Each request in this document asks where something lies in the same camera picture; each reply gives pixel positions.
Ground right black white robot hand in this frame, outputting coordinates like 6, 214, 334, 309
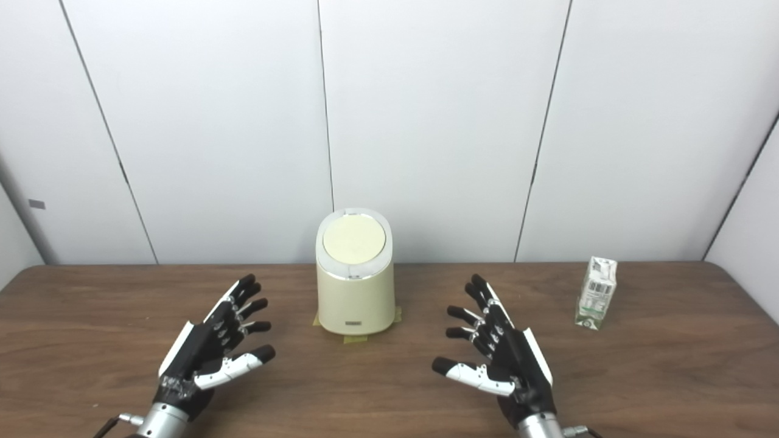
432, 274, 557, 428

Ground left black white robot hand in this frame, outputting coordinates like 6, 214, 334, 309
152, 274, 276, 422

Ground white green milk carton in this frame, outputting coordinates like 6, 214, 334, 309
575, 256, 618, 331

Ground cream-colored lidded bin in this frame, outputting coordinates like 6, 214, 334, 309
315, 207, 396, 336

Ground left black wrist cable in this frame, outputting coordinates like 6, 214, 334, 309
93, 414, 144, 438

